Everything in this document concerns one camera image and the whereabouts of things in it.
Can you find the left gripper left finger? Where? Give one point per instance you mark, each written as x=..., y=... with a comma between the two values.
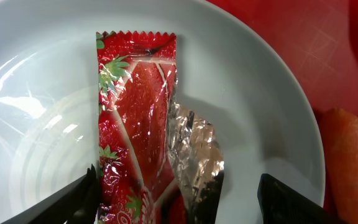
x=77, y=203

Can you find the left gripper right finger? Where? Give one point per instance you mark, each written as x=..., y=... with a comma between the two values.
x=280, y=204

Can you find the orange carrot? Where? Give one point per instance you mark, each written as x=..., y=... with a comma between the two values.
x=339, y=133

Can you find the red strawberry snack wrapper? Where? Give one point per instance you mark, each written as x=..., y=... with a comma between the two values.
x=159, y=161

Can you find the large light blue plate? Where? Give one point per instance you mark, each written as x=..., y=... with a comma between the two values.
x=227, y=74

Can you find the red serving tray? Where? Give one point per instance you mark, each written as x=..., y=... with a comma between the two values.
x=317, y=41

